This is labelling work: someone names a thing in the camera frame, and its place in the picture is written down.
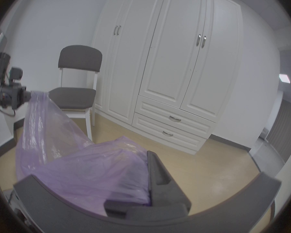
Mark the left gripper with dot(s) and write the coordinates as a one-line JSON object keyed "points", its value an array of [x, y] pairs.
{"points": [[7, 96]]}

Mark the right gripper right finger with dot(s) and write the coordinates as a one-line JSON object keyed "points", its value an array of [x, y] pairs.
{"points": [[165, 190]]}

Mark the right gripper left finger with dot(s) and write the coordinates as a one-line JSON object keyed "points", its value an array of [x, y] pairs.
{"points": [[116, 209]]}

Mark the purple plastic bag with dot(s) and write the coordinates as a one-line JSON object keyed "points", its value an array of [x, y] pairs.
{"points": [[75, 169]]}

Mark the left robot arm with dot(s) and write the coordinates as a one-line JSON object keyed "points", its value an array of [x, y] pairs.
{"points": [[0, 67]]}

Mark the grey and white chair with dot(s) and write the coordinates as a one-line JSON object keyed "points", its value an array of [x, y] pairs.
{"points": [[80, 57]]}

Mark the white wardrobe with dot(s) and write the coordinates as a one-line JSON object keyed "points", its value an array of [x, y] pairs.
{"points": [[172, 57]]}

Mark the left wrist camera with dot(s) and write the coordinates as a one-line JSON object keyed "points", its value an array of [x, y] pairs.
{"points": [[16, 73]]}

